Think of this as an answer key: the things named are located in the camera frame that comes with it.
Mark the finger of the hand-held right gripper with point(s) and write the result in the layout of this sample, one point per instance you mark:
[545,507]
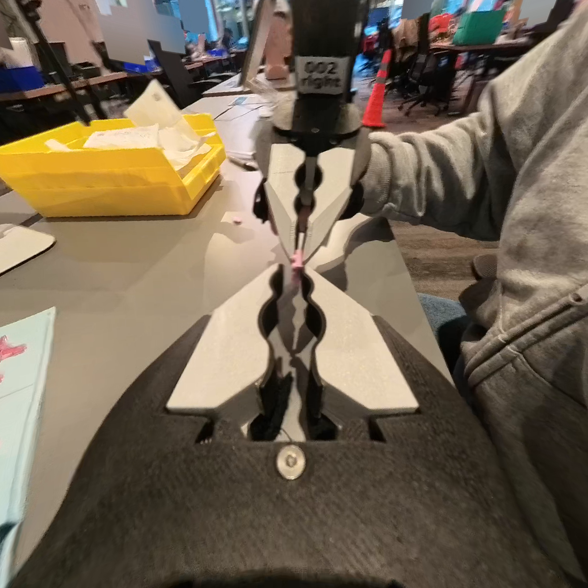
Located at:
[280,183]
[335,183]

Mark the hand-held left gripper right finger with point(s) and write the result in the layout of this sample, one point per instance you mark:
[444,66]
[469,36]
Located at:
[363,363]

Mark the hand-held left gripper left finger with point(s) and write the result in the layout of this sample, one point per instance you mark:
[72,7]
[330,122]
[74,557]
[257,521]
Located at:
[220,363]

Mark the small pink toy brick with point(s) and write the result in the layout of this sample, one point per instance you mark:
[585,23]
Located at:
[297,259]

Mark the grey desk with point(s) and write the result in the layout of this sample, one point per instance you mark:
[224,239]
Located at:
[138,275]

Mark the grey marker pen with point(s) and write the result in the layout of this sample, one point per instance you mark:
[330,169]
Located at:
[242,162]

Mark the silver laptop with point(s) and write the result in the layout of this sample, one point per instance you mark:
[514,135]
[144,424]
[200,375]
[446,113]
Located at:
[257,46]

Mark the orange traffic cone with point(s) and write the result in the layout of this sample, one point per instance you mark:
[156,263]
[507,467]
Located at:
[379,101]

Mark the black office chair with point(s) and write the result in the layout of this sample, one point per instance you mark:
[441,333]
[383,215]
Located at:
[174,73]

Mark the pile of clear plastic bags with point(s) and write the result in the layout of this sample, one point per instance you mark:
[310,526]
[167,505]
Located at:
[133,138]

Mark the green storage bin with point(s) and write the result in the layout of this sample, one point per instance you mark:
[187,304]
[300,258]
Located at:
[477,27]

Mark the person's grey hoodie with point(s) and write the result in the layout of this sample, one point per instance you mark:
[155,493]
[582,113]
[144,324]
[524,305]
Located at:
[542,367]

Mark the yellow bin with plastic bags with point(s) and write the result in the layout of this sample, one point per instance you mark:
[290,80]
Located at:
[92,183]

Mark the brown wooden table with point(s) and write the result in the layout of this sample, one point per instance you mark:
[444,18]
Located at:
[115,79]

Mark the open instruction booklet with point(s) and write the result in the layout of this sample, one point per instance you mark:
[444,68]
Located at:
[27,413]

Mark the black light stand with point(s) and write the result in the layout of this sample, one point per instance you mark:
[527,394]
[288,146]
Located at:
[69,85]

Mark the blue storage bin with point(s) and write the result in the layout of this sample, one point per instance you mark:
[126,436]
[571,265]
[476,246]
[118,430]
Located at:
[20,78]

